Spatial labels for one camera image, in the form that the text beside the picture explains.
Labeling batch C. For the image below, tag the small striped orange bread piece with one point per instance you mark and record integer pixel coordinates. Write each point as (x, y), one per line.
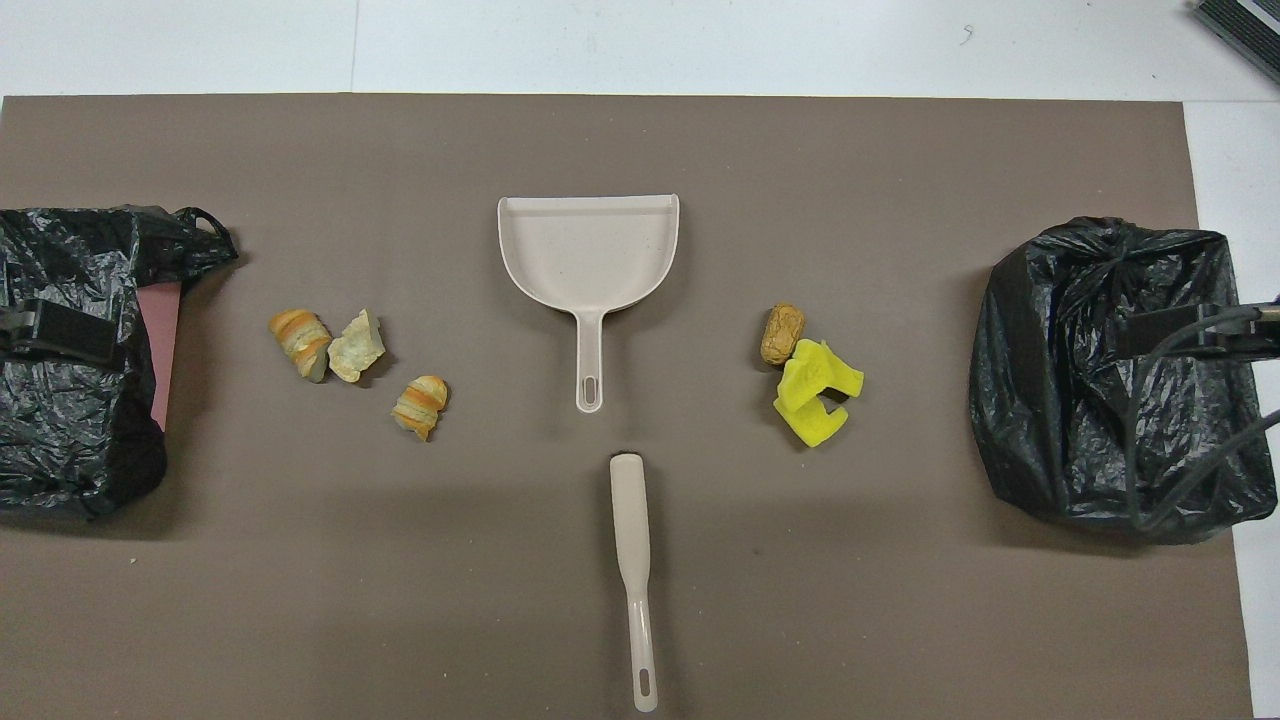
(420, 405)

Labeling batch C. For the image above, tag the pale torn bread piece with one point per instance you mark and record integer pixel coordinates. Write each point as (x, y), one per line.
(355, 350)

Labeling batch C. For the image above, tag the dark ridged panel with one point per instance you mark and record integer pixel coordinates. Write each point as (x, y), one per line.
(1245, 20)

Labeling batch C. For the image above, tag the beige hand brush black bristles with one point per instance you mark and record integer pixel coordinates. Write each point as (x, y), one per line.
(630, 520)

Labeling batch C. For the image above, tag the brown bread nugget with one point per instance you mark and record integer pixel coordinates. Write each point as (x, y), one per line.
(782, 335)

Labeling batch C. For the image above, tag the brown table mat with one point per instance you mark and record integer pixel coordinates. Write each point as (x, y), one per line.
(600, 600)

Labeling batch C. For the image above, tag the large striped orange bread piece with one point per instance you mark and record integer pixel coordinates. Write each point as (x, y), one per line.
(298, 340)

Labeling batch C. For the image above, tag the black trash bag over pink bin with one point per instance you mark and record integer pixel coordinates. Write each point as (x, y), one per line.
(70, 440)

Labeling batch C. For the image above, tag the pink bin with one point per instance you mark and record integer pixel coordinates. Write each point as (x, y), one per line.
(160, 350)

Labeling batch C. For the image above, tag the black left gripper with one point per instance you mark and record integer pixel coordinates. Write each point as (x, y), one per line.
(80, 330)

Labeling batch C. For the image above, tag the notched yellow sponge piece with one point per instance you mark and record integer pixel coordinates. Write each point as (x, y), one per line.
(805, 428)

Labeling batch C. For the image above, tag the black trash bag bin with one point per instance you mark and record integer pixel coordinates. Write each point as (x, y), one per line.
(1050, 400)

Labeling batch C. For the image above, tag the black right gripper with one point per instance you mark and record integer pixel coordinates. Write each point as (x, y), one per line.
(1158, 335)

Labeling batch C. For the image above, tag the beige plastic dustpan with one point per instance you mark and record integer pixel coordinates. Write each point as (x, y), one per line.
(590, 255)

